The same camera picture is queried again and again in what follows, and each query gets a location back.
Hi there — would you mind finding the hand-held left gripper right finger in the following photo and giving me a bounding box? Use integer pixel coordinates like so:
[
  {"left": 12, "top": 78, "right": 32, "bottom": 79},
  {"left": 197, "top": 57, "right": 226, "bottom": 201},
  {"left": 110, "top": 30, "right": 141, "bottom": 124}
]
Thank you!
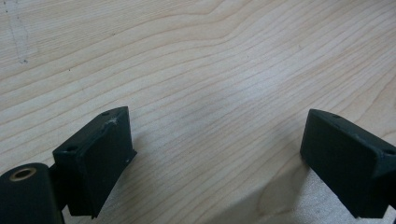
[{"left": 299, "top": 108, "right": 396, "bottom": 219}]

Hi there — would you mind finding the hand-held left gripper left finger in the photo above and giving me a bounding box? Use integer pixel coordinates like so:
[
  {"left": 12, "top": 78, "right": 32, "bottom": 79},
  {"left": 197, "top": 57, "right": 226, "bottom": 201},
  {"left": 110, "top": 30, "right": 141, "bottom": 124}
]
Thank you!
[{"left": 51, "top": 105, "right": 138, "bottom": 219}]

